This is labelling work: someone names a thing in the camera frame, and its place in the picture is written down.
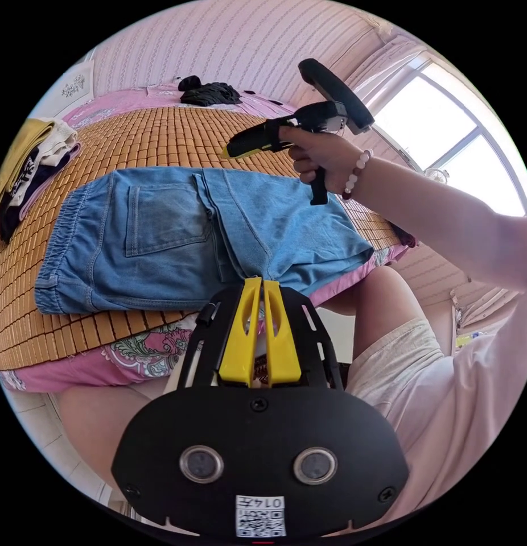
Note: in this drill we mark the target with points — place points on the person's right hand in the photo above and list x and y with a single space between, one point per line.
327 155

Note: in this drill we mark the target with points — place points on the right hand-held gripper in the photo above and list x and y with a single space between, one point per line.
319 117

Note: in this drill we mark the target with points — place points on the bed with woven mat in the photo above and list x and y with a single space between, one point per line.
161 136

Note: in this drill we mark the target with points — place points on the pile of clothes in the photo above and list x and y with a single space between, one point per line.
28 166

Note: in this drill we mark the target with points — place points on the window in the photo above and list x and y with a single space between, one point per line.
451 128

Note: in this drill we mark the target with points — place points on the person's body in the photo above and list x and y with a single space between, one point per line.
438 405

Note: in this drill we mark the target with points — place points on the black garment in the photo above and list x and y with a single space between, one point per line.
210 93

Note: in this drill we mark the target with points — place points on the person's right forearm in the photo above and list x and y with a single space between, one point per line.
438 217

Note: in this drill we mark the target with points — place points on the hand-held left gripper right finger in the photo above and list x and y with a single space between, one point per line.
285 341

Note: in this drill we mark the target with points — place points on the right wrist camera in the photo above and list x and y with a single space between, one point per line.
336 89

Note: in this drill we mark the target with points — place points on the pale pink curtain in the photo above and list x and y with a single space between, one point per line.
387 64

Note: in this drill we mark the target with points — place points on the light blue jeans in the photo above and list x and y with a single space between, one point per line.
169 239

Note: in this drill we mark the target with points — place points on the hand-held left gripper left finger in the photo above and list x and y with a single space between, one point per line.
238 341

